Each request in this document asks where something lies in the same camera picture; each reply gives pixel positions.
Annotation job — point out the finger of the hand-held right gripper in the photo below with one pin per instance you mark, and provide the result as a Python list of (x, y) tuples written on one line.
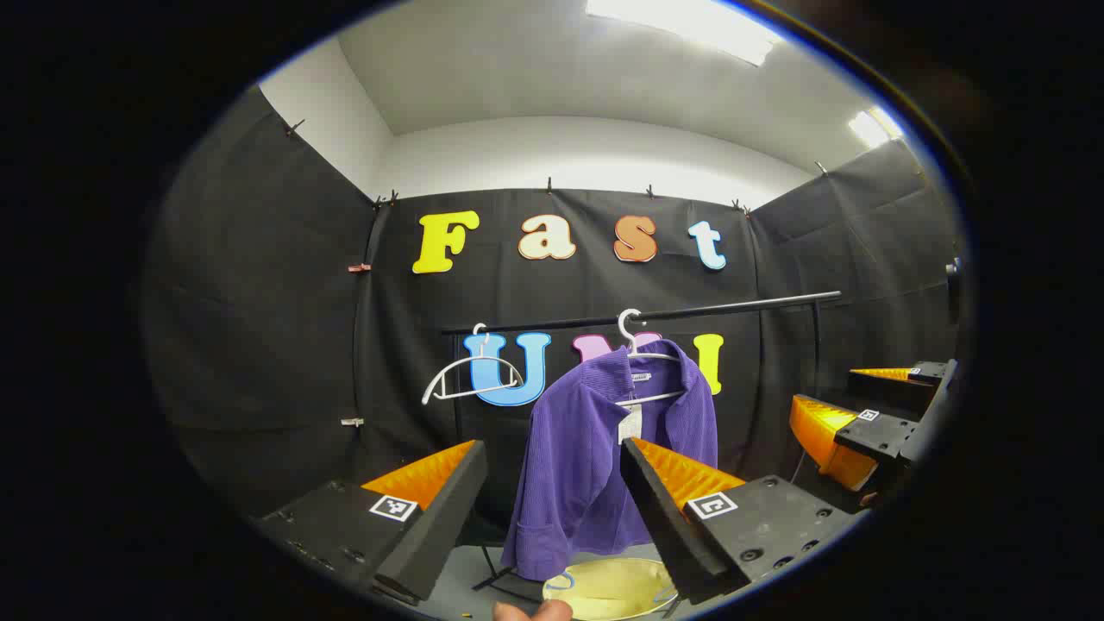
[(884, 435), (888, 390)]

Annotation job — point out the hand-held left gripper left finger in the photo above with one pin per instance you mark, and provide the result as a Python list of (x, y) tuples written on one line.
[(444, 517)]

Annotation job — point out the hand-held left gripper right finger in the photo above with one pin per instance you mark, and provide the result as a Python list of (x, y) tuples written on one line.
[(668, 526)]

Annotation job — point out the beige laundry hamper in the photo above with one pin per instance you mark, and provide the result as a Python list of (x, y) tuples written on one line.
[(612, 591)]

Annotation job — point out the purple ribbed shirt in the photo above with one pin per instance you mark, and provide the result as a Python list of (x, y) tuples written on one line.
[(578, 448)]

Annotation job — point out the white clothes hanger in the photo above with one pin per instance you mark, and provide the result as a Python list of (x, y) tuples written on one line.
[(483, 357), (635, 345)]

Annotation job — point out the black clothes rack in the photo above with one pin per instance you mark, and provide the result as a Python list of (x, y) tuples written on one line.
[(733, 304)]

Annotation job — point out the ceiling light panel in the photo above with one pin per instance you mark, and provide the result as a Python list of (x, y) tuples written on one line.
[(873, 128), (690, 21)]

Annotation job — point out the black backdrop cloth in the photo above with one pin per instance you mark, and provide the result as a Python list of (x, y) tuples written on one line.
[(259, 302)]

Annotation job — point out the row of small dark clips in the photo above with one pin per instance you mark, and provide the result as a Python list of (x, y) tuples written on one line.
[(548, 185)]

